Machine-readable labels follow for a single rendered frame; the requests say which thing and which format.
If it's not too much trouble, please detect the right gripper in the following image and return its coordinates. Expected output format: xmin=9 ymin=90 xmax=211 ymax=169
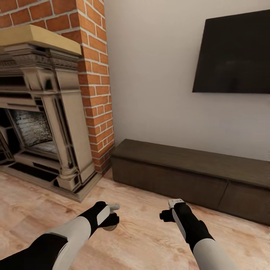
xmin=159 ymin=209 xmax=175 ymax=222

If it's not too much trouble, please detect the pillar candle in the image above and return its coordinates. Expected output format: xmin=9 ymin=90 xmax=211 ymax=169
xmin=102 ymin=211 xmax=117 ymax=231

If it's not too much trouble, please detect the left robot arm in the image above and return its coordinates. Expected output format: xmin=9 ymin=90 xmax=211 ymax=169
xmin=0 ymin=202 xmax=120 ymax=270

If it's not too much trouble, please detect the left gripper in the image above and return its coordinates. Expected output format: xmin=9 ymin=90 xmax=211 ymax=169
xmin=99 ymin=213 xmax=119 ymax=228

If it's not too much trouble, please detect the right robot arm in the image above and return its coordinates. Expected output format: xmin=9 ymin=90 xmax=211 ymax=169
xmin=159 ymin=199 xmax=240 ymax=270

